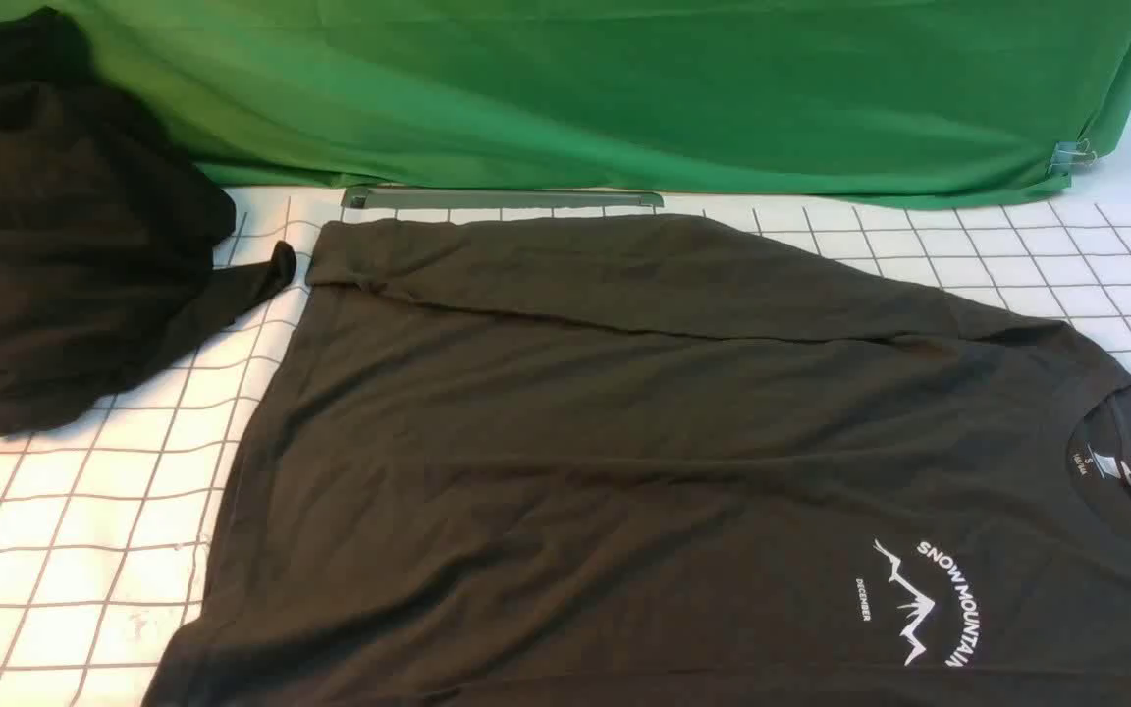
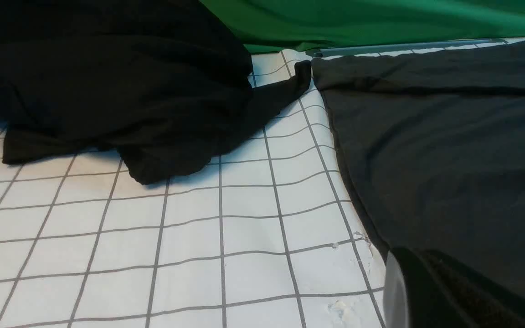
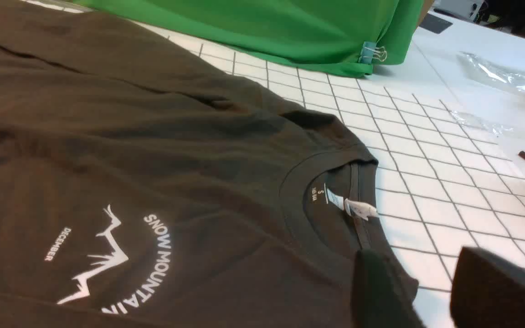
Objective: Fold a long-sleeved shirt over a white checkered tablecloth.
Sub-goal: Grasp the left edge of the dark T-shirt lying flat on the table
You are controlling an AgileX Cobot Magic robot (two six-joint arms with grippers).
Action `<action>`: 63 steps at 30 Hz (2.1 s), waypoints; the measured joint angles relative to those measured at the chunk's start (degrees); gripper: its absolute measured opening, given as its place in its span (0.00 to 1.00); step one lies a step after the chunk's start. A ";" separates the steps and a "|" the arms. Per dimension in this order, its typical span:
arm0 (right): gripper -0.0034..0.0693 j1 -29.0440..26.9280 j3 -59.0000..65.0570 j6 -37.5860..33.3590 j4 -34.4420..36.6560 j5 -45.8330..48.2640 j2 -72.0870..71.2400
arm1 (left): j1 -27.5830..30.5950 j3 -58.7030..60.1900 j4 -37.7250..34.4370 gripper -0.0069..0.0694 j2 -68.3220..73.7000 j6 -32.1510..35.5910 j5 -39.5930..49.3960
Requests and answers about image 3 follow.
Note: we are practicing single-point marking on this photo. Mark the green backdrop cloth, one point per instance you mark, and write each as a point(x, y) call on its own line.
point(317, 35)

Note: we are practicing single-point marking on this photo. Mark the blue binder clip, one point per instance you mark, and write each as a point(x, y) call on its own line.
point(371, 52)

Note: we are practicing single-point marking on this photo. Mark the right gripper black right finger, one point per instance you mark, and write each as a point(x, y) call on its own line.
point(487, 291)

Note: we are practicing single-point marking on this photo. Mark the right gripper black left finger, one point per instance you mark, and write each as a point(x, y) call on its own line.
point(382, 294)

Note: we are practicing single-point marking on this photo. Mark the clear plastic bag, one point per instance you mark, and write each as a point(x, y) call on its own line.
point(491, 74)

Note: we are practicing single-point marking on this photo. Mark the white grid table mat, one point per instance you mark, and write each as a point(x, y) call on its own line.
point(440, 186)

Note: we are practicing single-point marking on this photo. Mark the dark gray long-sleeved shirt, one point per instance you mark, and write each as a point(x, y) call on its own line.
point(141, 187)

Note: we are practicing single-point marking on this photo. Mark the white shirt neck tag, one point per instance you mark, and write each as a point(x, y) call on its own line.
point(353, 208)

